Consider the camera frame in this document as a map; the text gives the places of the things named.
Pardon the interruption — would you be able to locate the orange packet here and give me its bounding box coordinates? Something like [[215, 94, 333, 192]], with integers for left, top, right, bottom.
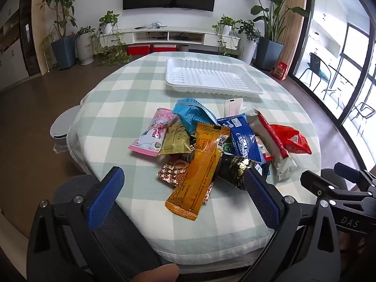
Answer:
[[165, 122, 231, 222]]

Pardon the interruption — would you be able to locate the person's left hand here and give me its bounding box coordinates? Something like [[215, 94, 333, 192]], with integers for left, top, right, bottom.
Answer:
[[129, 263, 180, 282]]

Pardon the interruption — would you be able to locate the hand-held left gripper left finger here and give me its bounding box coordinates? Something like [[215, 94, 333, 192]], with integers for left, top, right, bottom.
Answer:
[[26, 166, 165, 282]]

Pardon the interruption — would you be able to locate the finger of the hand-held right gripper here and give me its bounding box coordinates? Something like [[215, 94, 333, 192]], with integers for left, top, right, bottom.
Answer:
[[300, 170, 376, 201], [334, 162, 376, 187]]

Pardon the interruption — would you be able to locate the pale pink packet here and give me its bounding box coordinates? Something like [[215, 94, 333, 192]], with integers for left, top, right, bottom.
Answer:
[[224, 98, 244, 116]]

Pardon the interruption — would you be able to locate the dark blue packet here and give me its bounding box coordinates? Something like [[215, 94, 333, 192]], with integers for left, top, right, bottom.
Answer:
[[217, 113, 266, 164]]

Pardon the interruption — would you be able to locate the white TV cabinet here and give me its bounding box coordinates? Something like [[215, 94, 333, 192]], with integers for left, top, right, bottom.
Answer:
[[98, 26, 240, 54]]

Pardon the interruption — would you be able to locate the red triangle-print packet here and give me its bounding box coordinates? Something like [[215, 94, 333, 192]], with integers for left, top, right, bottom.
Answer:
[[269, 124, 312, 155]]

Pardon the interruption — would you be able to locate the black packet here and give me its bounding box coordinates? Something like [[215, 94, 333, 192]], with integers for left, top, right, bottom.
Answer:
[[216, 154, 270, 191]]

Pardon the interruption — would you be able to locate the white plastic tray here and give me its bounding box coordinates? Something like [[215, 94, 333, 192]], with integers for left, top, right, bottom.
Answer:
[[165, 58, 264, 95]]

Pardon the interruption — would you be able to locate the plant in ribbed white pot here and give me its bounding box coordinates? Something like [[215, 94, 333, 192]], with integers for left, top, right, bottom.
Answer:
[[75, 26, 96, 66]]

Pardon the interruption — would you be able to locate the bushy plant in tall white pot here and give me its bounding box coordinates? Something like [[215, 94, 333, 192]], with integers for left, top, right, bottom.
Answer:
[[235, 20, 261, 65]]

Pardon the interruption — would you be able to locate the black balcony chair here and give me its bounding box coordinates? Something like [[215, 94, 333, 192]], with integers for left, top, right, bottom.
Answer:
[[348, 101, 372, 136], [300, 52, 331, 89]]

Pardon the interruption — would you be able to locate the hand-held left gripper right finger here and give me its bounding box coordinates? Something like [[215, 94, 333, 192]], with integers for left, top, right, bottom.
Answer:
[[232, 167, 341, 282]]

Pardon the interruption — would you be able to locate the pink cartoon packet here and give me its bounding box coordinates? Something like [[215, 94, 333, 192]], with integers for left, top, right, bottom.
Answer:
[[128, 107, 180, 157]]

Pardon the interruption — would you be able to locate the beige curtain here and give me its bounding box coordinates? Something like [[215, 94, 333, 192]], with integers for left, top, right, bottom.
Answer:
[[282, 0, 309, 68]]

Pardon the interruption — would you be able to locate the red bag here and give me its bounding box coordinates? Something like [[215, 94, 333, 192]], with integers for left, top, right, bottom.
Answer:
[[272, 62, 288, 80]]

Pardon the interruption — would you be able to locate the large-leaf plant in blue pot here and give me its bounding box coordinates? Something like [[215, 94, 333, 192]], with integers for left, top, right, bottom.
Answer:
[[237, 0, 310, 71]]

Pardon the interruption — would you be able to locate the gold foil packet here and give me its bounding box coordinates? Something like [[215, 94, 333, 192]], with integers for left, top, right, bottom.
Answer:
[[159, 122, 195, 156]]

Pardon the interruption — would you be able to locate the brown star-pattern packet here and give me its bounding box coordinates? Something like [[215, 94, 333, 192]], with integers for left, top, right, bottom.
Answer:
[[157, 157, 214, 204]]

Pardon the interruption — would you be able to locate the light blue packet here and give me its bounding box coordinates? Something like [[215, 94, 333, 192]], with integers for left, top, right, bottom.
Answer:
[[173, 98, 218, 136]]

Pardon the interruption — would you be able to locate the leafy tree in blue pot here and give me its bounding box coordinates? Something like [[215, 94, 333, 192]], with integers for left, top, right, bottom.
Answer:
[[38, 0, 79, 71]]

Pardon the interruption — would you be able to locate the white and red packet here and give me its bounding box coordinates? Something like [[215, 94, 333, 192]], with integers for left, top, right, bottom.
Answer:
[[245, 109, 298, 181]]

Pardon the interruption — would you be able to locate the black balcony table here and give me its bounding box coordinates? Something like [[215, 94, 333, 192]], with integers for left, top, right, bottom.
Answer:
[[321, 65, 353, 106]]

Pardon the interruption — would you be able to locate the white round appliance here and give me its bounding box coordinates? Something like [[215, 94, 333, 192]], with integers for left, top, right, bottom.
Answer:
[[50, 106, 81, 153]]

